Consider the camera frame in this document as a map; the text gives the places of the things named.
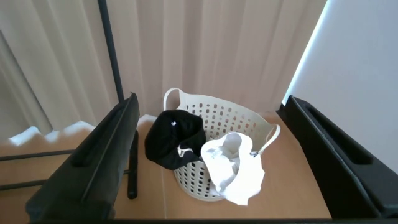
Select white garment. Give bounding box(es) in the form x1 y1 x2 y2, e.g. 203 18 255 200
200 131 266 207

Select black shorts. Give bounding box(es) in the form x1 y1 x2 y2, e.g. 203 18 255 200
144 109 207 170

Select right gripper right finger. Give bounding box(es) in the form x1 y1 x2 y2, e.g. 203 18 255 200
284 95 398 220

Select black clothes rack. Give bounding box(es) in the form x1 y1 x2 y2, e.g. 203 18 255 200
0 0 139 200

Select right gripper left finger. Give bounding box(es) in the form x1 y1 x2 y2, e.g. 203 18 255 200
24 91 140 221

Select white laundry basket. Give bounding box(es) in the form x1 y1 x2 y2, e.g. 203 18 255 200
163 87 281 202

